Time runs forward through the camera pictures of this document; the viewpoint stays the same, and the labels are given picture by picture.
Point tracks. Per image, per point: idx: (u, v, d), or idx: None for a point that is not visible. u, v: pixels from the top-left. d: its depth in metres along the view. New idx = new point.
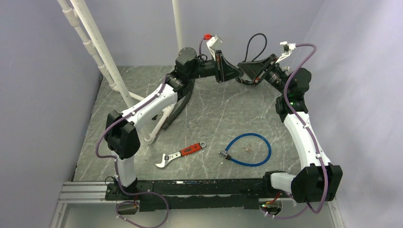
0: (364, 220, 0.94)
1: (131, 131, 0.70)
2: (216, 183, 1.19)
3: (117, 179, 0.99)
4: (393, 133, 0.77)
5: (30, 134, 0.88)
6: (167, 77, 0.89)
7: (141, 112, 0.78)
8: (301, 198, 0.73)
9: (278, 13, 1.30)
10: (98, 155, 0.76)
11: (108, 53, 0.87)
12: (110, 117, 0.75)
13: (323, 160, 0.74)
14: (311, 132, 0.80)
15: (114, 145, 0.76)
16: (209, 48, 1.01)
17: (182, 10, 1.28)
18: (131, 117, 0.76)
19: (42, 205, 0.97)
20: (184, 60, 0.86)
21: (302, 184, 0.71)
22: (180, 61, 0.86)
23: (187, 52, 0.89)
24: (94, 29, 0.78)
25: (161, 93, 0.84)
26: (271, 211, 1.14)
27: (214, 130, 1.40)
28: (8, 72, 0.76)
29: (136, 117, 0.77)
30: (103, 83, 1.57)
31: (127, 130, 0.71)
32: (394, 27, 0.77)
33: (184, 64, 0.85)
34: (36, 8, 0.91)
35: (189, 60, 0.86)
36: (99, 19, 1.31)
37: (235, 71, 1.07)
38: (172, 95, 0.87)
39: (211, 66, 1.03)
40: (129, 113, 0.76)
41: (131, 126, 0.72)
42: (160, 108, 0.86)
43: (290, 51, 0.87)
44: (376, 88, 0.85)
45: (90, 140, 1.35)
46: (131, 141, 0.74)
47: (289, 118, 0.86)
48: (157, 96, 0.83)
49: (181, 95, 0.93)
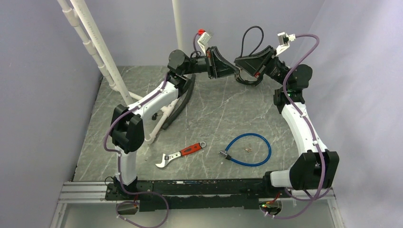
0: (364, 220, 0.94)
1: (138, 123, 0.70)
2: (216, 183, 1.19)
3: (118, 179, 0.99)
4: (394, 132, 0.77)
5: (30, 134, 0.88)
6: (167, 76, 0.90)
7: (146, 106, 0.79)
8: (299, 185, 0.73)
9: (278, 12, 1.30)
10: (105, 147, 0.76)
11: (108, 52, 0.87)
12: (117, 111, 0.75)
13: (320, 146, 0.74)
14: (307, 120, 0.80)
15: (119, 139, 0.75)
16: (199, 44, 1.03)
17: (183, 9, 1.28)
18: (137, 110, 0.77)
19: (42, 205, 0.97)
20: (176, 63, 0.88)
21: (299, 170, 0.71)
22: (171, 65, 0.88)
23: (175, 56, 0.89)
24: (94, 28, 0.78)
25: (164, 90, 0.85)
26: (271, 211, 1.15)
27: (214, 129, 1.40)
28: (8, 72, 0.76)
29: (142, 110, 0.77)
30: (103, 83, 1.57)
31: (134, 121, 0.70)
32: (394, 26, 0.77)
33: (176, 69, 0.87)
34: (37, 8, 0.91)
35: (179, 64, 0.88)
36: (99, 20, 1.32)
37: (231, 68, 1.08)
38: (174, 91, 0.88)
39: (203, 62, 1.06)
40: (136, 107, 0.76)
41: (138, 118, 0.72)
42: (162, 104, 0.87)
43: (289, 42, 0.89)
44: (376, 87, 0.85)
45: (90, 140, 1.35)
46: (138, 134, 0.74)
47: (286, 109, 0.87)
48: (160, 91, 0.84)
49: (181, 93, 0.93)
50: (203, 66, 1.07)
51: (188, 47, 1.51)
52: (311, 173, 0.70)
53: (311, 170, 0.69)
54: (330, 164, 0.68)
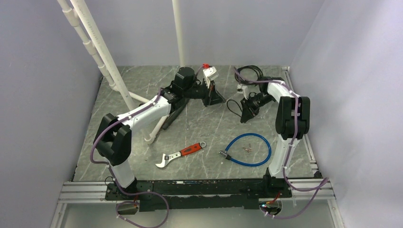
0: (364, 220, 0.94)
1: (126, 134, 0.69)
2: (216, 183, 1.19)
3: (117, 183, 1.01)
4: (392, 133, 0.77)
5: (30, 134, 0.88)
6: (162, 90, 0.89)
7: (137, 118, 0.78)
8: (282, 130, 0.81)
9: (277, 13, 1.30)
10: (92, 160, 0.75)
11: (108, 53, 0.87)
12: (105, 120, 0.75)
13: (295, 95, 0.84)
14: (282, 84, 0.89)
15: (105, 152, 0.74)
16: (206, 77, 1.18)
17: (182, 10, 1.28)
18: (127, 121, 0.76)
19: (41, 206, 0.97)
20: (184, 74, 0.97)
21: (279, 110, 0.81)
22: (179, 75, 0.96)
23: (186, 70, 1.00)
24: (94, 29, 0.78)
25: (157, 103, 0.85)
26: (271, 211, 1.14)
27: (214, 129, 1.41)
28: (8, 71, 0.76)
29: (131, 121, 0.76)
30: (103, 83, 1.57)
31: (122, 132, 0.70)
32: (394, 27, 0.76)
33: (183, 79, 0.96)
34: (37, 8, 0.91)
35: (188, 76, 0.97)
36: (99, 19, 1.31)
37: (220, 99, 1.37)
38: (167, 106, 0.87)
39: (202, 91, 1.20)
40: (125, 118, 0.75)
41: (126, 128, 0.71)
42: (153, 118, 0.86)
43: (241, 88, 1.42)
44: (376, 88, 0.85)
45: (90, 141, 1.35)
46: (125, 145, 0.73)
47: (270, 85, 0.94)
48: (152, 105, 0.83)
49: (172, 108, 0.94)
50: (201, 93, 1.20)
51: (188, 47, 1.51)
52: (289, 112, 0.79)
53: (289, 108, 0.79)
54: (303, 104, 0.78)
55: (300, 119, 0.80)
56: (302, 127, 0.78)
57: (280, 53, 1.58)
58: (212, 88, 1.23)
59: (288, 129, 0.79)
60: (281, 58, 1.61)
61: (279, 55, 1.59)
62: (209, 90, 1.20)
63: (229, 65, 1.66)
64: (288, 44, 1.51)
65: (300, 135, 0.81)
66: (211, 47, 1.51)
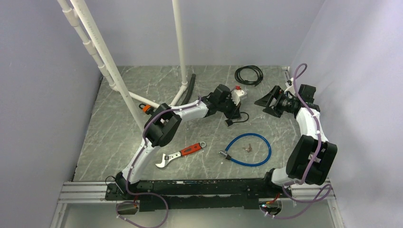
0: (364, 219, 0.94)
1: (177, 120, 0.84)
2: (216, 183, 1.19)
3: (125, 176, 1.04)
4: (392, 133, 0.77)
5: (30, 132, 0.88)
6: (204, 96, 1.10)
7: (184, 111, 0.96)
8: (292, 169, 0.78)
9: (277, 13, 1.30)
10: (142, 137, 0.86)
11: (108, 53, 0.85)
12: (161, 108, 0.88)
13: (322, 137, 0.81)
14: (314, 116, 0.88)
15: (153, 133, 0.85)
16: (236, 96, 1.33)
17: (183, 11, 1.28)
18: (177, 111, 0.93)
19: (41, 206, 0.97)
20: (223, 89, 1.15)
21: (295, 151, 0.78)
22: (219, 89, 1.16)
23: (225, 87, 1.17)
24: (93, 28, 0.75)
25: (198, 104, 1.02)
26: (271, 211, 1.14)
27: (214, 130, 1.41)
28: (8, 71, 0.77)
29: (181, 113, 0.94)
30: (103, 83, 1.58)
31: (174, 119, 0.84)
32: (394, 28, 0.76)
33: (221, 93, 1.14)
34: (36, 8, 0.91)
35: (225, 91, 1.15)
36: (99, 20, 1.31)
37: (237, 115, 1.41)
38: (205, 109, 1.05)
39: (229, 107, 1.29)
40: (177, 109, 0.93)
41: (177, 117, 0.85)
42: (192, 115, 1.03)
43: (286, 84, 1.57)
44: (377, 89, 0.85)
45: (90, 140, 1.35)
46: (172, 132, 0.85)
47: (301, 110, 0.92)
48: (196, 105, 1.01)
49: (207, 113, 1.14)
50: (229, 108, 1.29)
51: (188, 47, 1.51)
52: (306, 156, 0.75)
53: (307, 151, 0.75)
54: (326, 152, 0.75)
55: (315, 166, 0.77)
56: (316, 175, 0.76)
57: (280, 53, 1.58)
58: (239, 106, 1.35)
59: (300, 172, 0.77)
60: (281, 58, 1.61)
61: (279, 55, 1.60)
62: (236, 106, 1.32)
63: (229, 65, 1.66)
64: (287, 44, 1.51)
65: (312, 182, 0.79)
66: (211, 47, 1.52)
